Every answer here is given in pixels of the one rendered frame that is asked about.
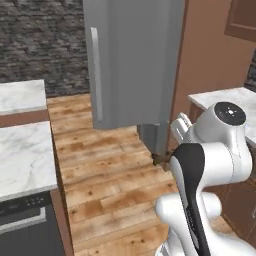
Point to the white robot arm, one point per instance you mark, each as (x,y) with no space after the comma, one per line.
(213,160)

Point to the grey fridge body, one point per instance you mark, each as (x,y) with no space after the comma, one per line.
(154,138)

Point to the black dishwasher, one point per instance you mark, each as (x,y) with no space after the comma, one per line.
(26,233)

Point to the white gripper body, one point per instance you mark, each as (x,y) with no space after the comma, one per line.
(181,128)

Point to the brown base cupboard run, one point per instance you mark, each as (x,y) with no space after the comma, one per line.
(238,206)

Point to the grey fridge door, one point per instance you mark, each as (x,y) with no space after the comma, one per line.
(133,66)

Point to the brown wall cupboard door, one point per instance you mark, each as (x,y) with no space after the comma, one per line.
(241,18)

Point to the brown island cabinet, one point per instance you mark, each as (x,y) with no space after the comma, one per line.
(20,117)

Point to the brown fridge housing panel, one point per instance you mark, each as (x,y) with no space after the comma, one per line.
(206,56)

